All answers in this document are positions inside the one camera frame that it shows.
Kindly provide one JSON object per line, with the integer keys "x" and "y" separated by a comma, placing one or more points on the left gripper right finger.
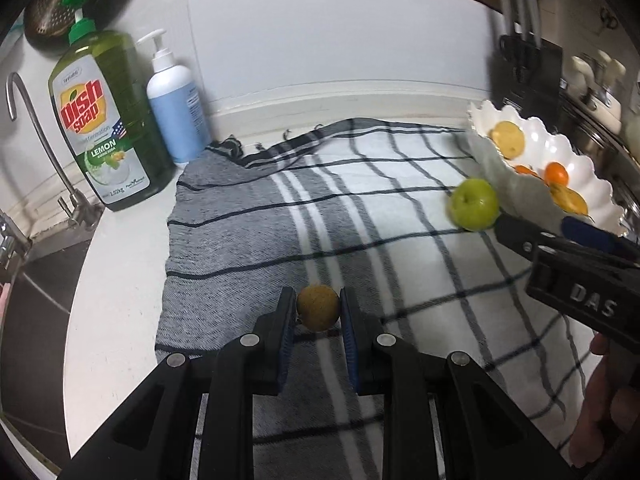
{"x": 382, "y": 364}

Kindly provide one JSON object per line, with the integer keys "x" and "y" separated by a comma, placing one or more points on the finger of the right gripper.
{"x": 603, "y": 241}
{"x": 531, "y": 241}

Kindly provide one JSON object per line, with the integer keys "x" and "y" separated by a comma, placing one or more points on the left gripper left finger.
{"x": 255, "y": 364}

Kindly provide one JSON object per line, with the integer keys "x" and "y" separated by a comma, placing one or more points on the green apple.
{"x": 474, "y": 205}

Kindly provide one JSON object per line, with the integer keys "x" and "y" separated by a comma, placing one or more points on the orange mandarin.
{"x": 556, "y": 174}
{"x": 521, "y": 169}

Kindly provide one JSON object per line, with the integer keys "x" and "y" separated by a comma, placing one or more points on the small brown kiwi fruit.
{"x": 317, "y": 307}

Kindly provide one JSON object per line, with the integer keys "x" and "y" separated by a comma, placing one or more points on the checkered kitchen towel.
{"x": 363, "y": 204}

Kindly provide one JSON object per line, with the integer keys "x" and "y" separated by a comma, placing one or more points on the person's right hand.
{"x": 602, "y": 399}

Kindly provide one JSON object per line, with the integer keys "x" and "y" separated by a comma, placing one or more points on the yellow mango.
{"x": 568, "y": 200}

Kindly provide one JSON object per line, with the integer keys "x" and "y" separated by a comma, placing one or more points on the white scalloped fruit bowl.
{"x": 529, "y": 197}

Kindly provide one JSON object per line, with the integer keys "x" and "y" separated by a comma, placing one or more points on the orange mandarin in bowl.
{"x": 556, "y": 174}

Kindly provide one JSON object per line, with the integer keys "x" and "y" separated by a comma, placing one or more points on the metal dish rack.
{"x": 611, "y": 160}

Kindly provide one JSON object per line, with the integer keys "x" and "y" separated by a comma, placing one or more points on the yellow lemon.
{"x": 509, "y": 138}

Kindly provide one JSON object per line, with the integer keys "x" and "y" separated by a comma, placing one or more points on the black knife block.
{"x": 540, "y": 96}

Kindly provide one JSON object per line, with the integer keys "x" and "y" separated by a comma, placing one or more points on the black scissors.
{"x": 522, "y": 55}

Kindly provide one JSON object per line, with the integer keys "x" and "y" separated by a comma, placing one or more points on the hanging small scissors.
{"x": 608, "y": 19}

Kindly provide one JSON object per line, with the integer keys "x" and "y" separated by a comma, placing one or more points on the blue pump lotion bottle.
{"x": 176, "y": 103}

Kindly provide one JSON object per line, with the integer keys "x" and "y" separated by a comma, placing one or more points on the green dish soap bottle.
{"x": 99, "y": 100}

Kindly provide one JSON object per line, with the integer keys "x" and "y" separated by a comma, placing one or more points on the cream saucepan with handle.
{"x": 592, "y": 82}

